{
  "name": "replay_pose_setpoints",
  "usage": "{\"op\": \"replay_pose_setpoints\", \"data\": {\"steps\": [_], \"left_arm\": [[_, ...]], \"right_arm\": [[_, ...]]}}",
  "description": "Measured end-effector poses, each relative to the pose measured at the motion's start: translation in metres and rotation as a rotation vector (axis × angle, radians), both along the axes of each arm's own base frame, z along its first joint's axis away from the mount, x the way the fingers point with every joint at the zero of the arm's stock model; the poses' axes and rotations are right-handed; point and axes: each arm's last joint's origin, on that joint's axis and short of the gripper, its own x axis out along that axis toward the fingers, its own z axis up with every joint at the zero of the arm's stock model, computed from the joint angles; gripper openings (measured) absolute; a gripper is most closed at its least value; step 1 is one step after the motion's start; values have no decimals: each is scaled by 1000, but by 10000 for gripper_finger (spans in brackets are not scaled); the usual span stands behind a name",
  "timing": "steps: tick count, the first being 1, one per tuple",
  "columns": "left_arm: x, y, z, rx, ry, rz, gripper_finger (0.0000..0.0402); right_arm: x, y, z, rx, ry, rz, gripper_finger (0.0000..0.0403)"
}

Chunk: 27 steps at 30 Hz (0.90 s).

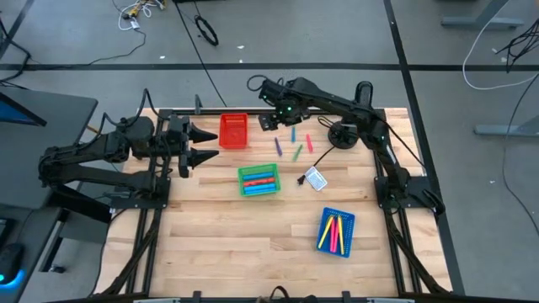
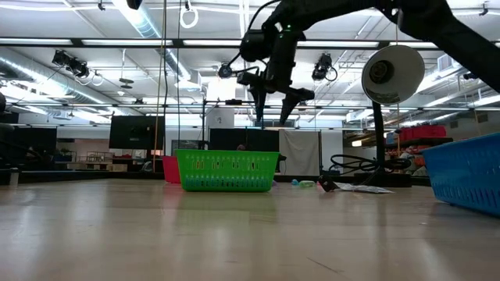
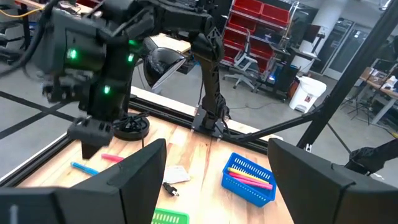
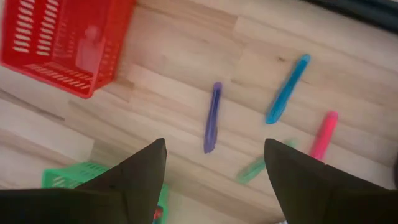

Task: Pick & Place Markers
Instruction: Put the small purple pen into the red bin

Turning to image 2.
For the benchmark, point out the green potted plant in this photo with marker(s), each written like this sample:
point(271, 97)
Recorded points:
point(64, 151)

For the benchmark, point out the black round ceiling fixture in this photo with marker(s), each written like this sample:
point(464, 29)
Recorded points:
point(126, 82)

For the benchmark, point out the red plastic basket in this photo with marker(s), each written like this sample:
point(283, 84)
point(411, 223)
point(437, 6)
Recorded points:
point(171, 169)

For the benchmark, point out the thin blue marker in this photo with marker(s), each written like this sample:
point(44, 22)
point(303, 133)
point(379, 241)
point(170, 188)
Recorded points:
point(294, 182)

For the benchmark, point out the black wall screen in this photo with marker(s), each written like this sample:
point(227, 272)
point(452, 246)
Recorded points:
point(136, 132)

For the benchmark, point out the grey hanging cloth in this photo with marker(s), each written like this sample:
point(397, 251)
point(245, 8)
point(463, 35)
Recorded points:
point(300, 152)

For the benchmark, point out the person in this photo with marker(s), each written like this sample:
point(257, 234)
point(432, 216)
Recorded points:
point(241, 147)

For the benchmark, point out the small grey cylinder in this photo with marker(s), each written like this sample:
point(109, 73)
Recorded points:
point(13, 175)

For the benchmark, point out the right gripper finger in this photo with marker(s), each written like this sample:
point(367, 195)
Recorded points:
point(259, 103)
point(293, 105)

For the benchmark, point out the green plastic basket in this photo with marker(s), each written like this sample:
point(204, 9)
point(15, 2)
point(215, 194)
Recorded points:
point(227, 171)

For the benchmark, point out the red storage bins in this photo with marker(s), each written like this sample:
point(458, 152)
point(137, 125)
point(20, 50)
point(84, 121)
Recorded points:
point(423, 132)

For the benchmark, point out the blue plastic basket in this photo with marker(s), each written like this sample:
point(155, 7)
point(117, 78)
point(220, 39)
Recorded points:
point(468, 175)

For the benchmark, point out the silver ventilation duct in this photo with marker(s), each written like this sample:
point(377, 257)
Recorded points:
point(176, 64)
point(19, 76)

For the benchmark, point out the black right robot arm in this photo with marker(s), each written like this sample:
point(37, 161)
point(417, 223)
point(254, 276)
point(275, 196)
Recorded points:
point(449, 27)

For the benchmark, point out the green marker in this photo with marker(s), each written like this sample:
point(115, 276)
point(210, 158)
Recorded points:
point(307, 183)

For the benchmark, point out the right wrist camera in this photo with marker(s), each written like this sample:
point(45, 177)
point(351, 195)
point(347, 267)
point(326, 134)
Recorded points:
point(254, 45)

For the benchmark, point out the black ceiling camera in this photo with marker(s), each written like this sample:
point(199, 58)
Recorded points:
point(468, 76)

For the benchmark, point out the clear plastic packet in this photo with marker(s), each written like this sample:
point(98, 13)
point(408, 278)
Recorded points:
point(363, 189)

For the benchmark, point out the black background rig frame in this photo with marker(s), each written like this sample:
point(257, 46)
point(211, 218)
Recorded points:
point(233, 102)

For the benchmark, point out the black desk lamp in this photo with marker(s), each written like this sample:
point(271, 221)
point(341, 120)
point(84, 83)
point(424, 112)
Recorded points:
point(390, 74)

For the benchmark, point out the black table frame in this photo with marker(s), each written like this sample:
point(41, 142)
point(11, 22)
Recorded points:
point(58, 175)

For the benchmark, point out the black ceiling spotlight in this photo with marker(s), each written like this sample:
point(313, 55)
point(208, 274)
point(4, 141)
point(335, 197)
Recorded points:
point(72, 64)
point(225, 71)
point(322, 66)

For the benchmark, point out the black storage shelf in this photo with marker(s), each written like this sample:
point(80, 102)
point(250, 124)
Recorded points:
point(429, 139)

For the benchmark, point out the white square pillar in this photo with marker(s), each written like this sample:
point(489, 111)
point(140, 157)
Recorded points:
point(220, 117)

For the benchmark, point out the white ceiling vent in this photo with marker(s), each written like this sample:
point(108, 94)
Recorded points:
point(445, 65)

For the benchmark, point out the black partition panel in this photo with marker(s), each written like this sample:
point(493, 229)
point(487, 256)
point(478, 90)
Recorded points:
point(254, 138)

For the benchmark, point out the black beam with light strips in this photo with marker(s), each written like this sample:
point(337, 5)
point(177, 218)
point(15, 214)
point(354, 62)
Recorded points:
point(177, 43)

